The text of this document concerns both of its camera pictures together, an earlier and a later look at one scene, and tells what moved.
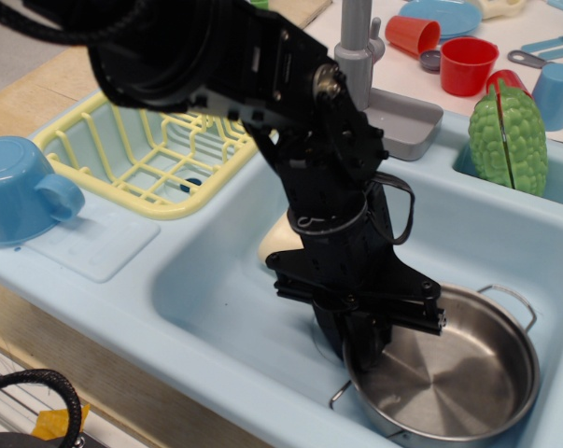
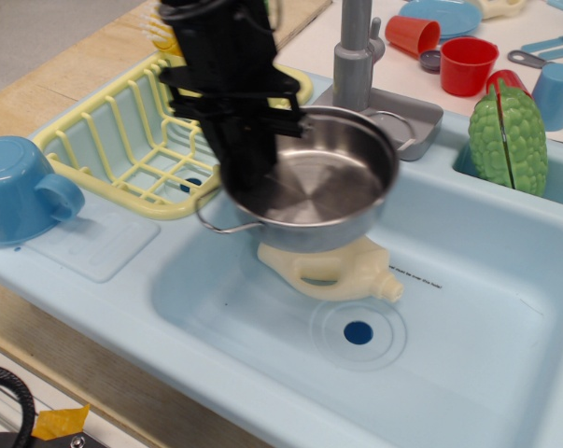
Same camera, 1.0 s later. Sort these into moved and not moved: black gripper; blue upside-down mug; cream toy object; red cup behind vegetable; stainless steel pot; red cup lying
Moved: stainless steel pot; black gripper
Not moved: cream toy object; blue upside-down mug; red cup lying; red cup behind vegetable
